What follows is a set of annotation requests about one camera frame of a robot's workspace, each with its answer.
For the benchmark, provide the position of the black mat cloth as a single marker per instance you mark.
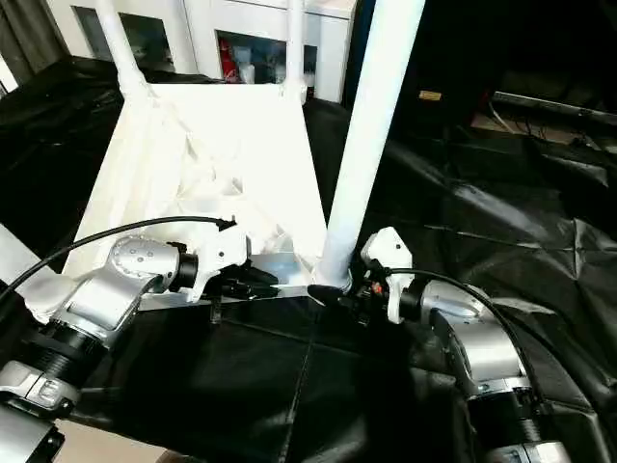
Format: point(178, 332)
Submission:
point(289, 376)

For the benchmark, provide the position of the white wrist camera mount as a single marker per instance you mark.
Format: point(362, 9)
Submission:
point(390, 246)
point(222, 251)

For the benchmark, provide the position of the long black rod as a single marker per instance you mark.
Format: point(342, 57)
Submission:
point(554, 105)

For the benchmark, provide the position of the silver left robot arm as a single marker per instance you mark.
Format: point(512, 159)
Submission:
point(111, 284)

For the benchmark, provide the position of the white display cabinet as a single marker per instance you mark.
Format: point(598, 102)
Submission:
point(193, 29)

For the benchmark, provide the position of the white plastic table leg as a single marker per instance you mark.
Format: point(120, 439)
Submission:
point(295, 48)
point(123, 53)
point(371, 120)
point(29, 260)

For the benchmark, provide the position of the white plastic table top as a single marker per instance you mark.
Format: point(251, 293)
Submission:
point(217, 144)

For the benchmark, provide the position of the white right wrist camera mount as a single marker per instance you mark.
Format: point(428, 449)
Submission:
point(390, 246)

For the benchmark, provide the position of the grey curtain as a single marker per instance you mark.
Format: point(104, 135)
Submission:
point(29, 38)

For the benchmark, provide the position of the dark tall cabinet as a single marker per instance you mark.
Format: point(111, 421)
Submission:
point(506, 38)

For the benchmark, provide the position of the small tan label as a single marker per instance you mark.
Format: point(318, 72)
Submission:
point(430, 95)

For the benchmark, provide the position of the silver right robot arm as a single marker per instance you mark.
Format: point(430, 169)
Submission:
point(482, 337)

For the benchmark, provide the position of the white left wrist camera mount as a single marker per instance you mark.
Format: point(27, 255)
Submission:
point(222, 251)

